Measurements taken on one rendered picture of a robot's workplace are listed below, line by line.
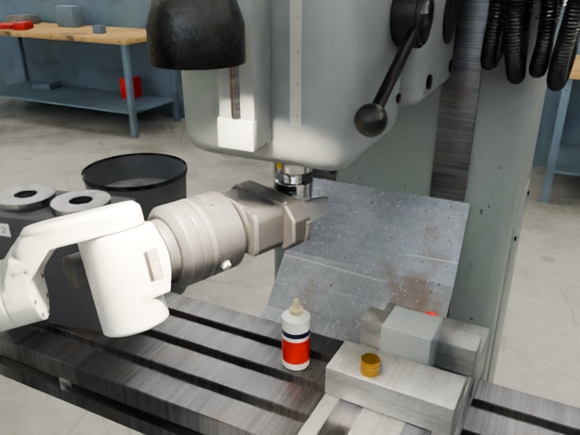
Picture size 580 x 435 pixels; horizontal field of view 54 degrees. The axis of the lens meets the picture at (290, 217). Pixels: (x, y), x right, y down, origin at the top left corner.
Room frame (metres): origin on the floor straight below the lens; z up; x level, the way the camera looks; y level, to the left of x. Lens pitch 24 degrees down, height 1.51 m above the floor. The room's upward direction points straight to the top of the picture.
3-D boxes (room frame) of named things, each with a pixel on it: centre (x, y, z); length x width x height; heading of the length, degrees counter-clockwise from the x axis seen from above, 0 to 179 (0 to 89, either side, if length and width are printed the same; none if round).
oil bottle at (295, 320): (0.68, -0.01, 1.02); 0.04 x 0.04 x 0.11
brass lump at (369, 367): (0.53, -0.09, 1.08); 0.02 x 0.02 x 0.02
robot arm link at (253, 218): (0.58, 0.06, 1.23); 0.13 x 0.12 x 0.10; 43
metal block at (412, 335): (0.58, -0.15, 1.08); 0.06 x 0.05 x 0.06; 62
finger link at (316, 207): (0.62, -0.03, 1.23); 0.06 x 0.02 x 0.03; 133
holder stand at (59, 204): (0.84, 0.37, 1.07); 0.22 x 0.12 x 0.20; 75
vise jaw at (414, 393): (0.53, -0.12, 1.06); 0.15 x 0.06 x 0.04; 62
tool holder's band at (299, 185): (0.65, 0.00, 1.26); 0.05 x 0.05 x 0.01
